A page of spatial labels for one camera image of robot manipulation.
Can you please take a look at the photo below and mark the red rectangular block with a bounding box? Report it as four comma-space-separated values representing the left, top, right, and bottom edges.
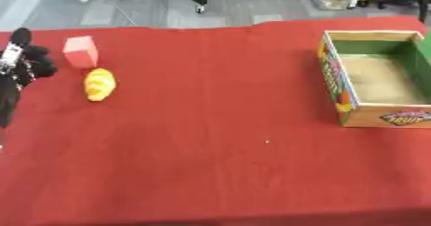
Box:
61, 36, 101, 69

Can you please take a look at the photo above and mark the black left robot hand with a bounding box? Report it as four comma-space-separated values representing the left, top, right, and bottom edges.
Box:
0, 27, 60, 129

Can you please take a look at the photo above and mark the tan cardboard box green inside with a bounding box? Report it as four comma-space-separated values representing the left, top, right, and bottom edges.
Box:
317, 29, 431, 129

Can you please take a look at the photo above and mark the yellow toy fruit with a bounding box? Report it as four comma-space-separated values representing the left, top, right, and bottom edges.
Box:
82, 67, 118, 103

